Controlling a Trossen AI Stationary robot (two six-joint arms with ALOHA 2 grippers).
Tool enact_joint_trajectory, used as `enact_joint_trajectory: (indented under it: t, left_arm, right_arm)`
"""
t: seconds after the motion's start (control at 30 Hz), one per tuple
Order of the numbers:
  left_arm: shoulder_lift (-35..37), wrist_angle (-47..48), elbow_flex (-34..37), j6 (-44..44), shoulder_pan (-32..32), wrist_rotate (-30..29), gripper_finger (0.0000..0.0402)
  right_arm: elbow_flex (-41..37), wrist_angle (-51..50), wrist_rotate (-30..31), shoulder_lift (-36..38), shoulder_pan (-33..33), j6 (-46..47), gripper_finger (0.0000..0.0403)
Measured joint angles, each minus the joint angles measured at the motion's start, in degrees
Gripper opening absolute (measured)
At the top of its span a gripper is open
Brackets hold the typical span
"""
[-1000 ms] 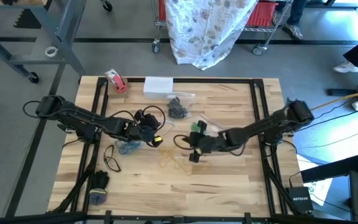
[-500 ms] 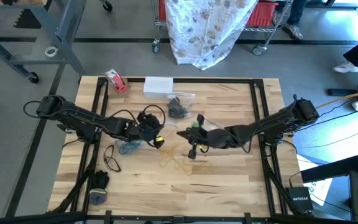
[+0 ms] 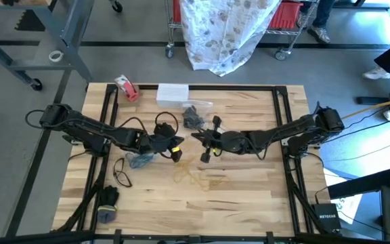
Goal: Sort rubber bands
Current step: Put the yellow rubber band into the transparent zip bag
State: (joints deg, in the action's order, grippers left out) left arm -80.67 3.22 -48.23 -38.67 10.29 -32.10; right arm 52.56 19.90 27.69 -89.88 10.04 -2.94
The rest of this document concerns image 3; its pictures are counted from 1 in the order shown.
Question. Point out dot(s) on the person's shoe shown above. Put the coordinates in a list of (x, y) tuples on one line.
[(378, 73)]

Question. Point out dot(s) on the white tape roll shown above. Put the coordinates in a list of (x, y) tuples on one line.
[(55, 51)]

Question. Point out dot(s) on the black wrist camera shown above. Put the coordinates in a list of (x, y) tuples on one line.
[(205, 158), (177, 155)]

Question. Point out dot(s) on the black desk foot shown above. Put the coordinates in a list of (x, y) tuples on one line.
[(361, 5)]

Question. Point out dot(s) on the red plastic bin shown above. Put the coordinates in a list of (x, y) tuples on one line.
[(284, 15), (176, 10)]

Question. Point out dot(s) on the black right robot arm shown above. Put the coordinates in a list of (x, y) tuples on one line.
[(283, 130)]

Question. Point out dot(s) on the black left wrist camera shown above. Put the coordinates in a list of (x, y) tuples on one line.
[(177, 155)]

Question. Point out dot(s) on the red tape dispenser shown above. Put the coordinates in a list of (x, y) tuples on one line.
[(127, 88)]

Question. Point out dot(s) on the black and grey glove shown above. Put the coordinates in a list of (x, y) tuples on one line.
[(108, 198)]

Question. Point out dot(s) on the black caster wheel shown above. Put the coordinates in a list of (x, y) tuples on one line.
[(116, 6)]

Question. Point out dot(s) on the brown cardboard box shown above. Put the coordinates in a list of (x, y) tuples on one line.
[(129, 104)]

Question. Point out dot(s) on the clear plastic zip bag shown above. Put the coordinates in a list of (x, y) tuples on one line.
[(141, 160), (198, 103)]

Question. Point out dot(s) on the white box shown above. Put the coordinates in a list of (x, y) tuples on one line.
[(172, 96)]

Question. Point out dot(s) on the black aluminium table frame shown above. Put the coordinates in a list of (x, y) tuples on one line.
[(215, 87)]

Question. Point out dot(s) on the dark blue rubber band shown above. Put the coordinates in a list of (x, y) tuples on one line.
[(147, 157)]

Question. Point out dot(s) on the person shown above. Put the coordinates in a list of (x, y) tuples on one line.
[(322, 17)]

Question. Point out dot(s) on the dark navy rubber band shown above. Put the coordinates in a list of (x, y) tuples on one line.
[(195, 117)]

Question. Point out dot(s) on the black network switch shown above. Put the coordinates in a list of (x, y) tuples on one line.
[(327, 217)]

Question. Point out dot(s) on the black-framed safety glasses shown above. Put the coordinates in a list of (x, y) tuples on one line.
[(114, 173)]

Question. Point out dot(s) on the black floor beam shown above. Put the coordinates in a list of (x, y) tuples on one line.
[(361, 184)]

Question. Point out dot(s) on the wide blue rubber band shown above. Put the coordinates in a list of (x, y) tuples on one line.
[(137, 162)]

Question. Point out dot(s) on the workbench with grey frame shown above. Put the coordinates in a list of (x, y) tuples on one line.
[(76, 34)]

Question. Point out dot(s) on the black jagged foam piece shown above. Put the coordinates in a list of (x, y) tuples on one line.
[(29, 22)]

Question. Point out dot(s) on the white paper sheet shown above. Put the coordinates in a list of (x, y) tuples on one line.
[(347, 203)]

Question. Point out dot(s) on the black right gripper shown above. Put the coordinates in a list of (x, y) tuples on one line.
[(212, 140)]

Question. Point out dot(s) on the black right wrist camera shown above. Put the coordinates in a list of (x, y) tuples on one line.
[(205, 158)]

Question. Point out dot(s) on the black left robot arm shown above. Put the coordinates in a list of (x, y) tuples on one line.
[(90, 130)]

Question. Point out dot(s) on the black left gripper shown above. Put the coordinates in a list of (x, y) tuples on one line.
[(162, 133)]

